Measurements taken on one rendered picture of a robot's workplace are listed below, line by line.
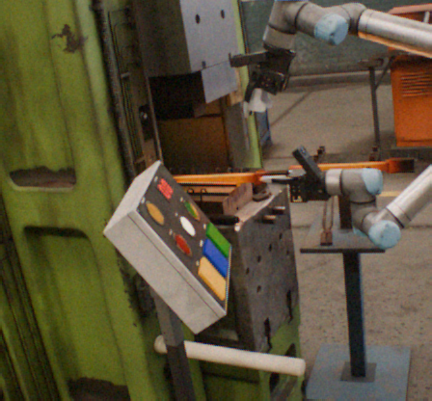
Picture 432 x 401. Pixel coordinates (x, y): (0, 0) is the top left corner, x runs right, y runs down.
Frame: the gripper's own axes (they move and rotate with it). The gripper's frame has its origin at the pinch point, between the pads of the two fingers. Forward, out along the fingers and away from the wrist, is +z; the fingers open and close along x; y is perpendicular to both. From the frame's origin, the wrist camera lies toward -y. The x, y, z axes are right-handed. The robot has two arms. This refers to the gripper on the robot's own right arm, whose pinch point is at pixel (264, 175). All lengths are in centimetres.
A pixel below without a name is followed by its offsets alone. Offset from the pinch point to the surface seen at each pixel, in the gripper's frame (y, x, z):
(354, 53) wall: 60, 740, 181
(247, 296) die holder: 32.5, -16.0, 3.8
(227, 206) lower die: 6.1, -9.8, 8.9
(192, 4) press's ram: -53, -11, 8
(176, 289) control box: -1, -71, -13
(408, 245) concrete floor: 104, 172, -4
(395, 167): 8.9, 33.4, -32.1
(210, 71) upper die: -33.6, -6.8, 8.2
